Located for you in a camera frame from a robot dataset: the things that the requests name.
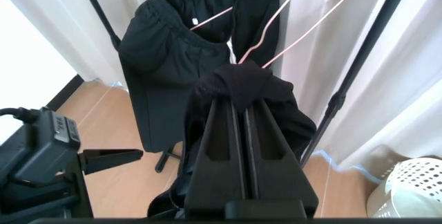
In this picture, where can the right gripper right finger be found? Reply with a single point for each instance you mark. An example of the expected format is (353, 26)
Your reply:
(283, 186)

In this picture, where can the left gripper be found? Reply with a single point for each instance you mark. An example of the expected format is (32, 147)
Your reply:
(41, 200)

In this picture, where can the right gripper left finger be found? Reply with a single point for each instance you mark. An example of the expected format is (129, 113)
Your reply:
(207, 186)

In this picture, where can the black garment with white label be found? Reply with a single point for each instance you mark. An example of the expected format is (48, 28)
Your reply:
(241, 82)

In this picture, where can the pink clothes hanger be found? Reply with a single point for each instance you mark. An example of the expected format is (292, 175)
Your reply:
(276, 16)
(210, 18)

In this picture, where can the white laundry basket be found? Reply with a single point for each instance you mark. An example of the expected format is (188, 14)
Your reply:
(414, 182)

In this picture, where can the black clothes rack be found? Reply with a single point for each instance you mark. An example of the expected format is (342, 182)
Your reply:
(363, 54)

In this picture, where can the beige curtain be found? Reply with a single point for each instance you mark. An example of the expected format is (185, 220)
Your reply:
(397, 61)

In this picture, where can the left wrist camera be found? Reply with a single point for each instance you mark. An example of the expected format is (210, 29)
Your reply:
(45, 148)

